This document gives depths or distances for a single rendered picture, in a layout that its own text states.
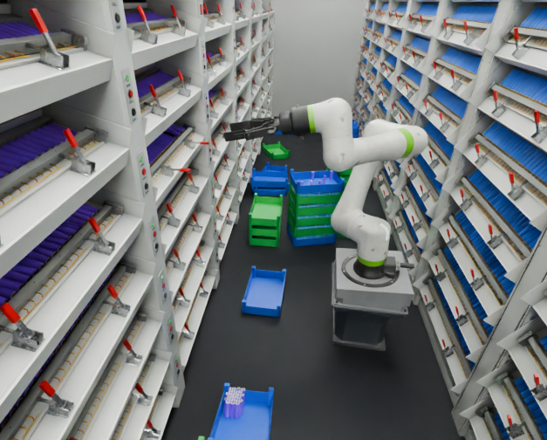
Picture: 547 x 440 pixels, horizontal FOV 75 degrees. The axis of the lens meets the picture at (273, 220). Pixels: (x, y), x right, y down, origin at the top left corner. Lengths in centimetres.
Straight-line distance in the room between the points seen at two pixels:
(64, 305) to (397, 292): 122
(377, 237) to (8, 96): 128
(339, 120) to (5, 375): 102
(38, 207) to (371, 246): 121
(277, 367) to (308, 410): 23
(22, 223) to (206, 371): 122
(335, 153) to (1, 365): 97
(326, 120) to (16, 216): 87
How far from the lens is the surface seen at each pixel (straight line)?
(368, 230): 153
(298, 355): 179
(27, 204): 73
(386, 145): 137
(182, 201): 150
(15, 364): 75
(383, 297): 161
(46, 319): 79
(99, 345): 99
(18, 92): 67
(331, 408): 167
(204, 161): 169
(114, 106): 93
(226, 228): 241
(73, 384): 94
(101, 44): 91
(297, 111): 121
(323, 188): 224
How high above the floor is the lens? 141
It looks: 32 degrees down
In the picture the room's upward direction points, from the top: 2 degrees clockwise
